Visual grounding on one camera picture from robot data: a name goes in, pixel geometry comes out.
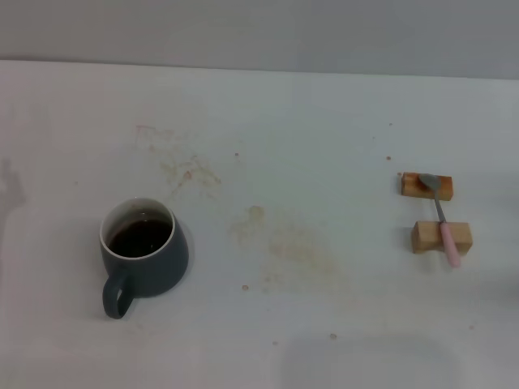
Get dark grey ceramic cup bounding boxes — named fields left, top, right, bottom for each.
left=100, top=197, right=190, bottom=320

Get pink handled metal spoon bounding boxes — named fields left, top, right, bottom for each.
left=418, top=173, right=462, bottom=268

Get notched pale wooden block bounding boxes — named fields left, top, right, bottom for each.
left=411, top=220, right=474, bottom=255

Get dark coffee liquid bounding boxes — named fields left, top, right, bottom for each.
left=108, top=218, right=174, bottom=259

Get stained wooden rest block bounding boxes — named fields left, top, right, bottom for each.
left=399, top=172, right=454, bottom=202

